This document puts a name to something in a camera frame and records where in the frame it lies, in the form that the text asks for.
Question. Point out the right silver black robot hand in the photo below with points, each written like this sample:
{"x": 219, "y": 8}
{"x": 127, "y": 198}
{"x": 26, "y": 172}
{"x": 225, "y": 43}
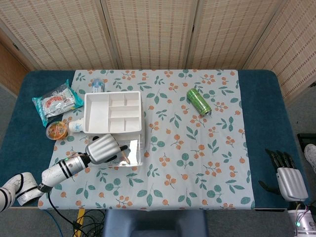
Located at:
{"x": 292, "y": 184}

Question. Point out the teal snack packet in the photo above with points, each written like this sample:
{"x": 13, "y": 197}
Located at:
{"x": 55, "y": 101}

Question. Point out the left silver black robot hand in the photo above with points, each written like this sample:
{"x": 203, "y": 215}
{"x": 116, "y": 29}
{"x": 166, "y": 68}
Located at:
{"x": 101, "y": 148}

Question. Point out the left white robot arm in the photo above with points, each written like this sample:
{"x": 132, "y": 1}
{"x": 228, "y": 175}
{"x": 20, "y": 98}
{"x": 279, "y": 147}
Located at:
{"x": 56, "y": 171}

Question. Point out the white sneaker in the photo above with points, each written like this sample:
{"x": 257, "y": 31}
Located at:
{"x": 310, "y": 156}

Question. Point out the small white cup blue print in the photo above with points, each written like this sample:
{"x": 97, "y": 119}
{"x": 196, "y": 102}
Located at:
{"x": 75, "y": 126}

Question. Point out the clear bottle with blue label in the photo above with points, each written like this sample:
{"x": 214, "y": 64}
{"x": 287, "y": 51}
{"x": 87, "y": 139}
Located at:
{"x": 97, "y": 84}

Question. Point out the dark blue table cover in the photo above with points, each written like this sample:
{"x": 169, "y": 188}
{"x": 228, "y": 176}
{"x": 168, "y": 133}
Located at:
{"x": 264, "y": 111}

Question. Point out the clear plastic drawer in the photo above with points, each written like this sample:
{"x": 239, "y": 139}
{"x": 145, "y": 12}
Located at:
{"x": 134, "y": 150}

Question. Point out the green energy drink can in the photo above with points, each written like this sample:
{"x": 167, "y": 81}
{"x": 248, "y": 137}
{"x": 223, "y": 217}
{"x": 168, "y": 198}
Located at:
{"x": 198, "y": 101}

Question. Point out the orange jelly cup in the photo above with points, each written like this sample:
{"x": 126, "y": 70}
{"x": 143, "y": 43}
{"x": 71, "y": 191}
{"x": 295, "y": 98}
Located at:
{"x": 56, "y": 130}

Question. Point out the woven bamboo folding screen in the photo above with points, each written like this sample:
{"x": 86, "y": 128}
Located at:
{"x": 153, "y": 32}

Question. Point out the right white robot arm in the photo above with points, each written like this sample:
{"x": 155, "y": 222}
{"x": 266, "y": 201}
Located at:
{"x": 304, "y": 222}

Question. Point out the orange wooden board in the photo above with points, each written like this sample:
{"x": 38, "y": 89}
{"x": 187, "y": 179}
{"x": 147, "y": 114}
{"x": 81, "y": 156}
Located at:
{"x": 10, "y": 71}

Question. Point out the floral fruit print tablecloth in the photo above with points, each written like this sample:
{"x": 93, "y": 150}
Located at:
{"x": 185, "y": 168}

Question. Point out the blue padded robot base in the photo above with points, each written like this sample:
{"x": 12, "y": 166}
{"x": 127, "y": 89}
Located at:
{"x": 153, "y": 222}

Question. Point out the white drawer organizer with tray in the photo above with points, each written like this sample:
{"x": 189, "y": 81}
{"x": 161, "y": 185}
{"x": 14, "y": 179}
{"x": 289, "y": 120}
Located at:
{"x": 96, "y": 113}

